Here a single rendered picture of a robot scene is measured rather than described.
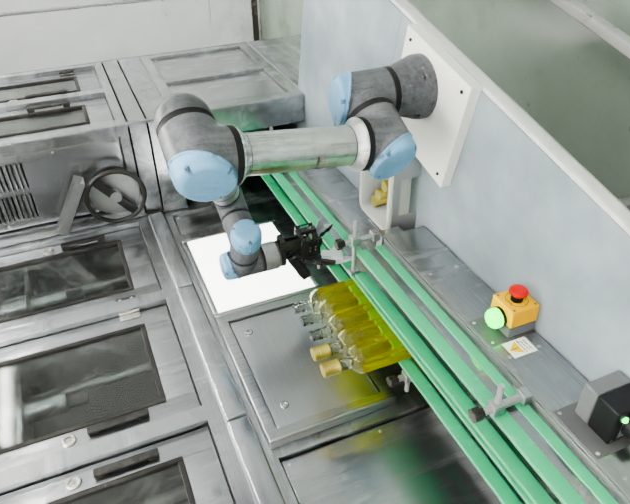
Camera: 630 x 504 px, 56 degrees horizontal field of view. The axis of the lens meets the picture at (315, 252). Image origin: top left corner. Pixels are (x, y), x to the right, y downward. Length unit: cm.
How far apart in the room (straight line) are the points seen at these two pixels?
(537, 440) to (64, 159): 169
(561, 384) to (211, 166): 78
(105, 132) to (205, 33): 297
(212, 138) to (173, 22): 387
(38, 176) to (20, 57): 276
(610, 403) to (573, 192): 38
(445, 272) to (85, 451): 95
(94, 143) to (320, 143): 113
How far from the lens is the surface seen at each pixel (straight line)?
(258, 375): 159
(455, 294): 142
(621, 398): 118
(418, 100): 142
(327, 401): 153
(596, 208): 116
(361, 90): 136
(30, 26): 488
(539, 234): 128
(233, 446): 149
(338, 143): 123
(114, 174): 222
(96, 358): 180
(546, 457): 118
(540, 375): 128
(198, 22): 501
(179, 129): 114
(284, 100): 227
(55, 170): 222
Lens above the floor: 155
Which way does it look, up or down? 18 degrees down
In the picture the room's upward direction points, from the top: 105 degrees counter-clockwise
